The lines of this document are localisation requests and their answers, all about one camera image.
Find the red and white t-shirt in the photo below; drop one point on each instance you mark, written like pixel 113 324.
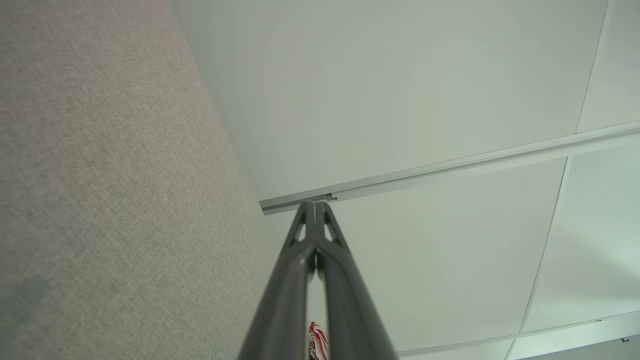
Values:
pixel 318 342

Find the grey metal partition post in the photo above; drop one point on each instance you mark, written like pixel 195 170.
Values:
pixel 450 167

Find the slim grey partition rail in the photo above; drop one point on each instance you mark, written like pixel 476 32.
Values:
pixel 575 332

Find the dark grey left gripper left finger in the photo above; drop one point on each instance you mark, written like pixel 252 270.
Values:
pixel 280 320

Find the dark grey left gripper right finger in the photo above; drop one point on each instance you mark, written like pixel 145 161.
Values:
pixel 350 325

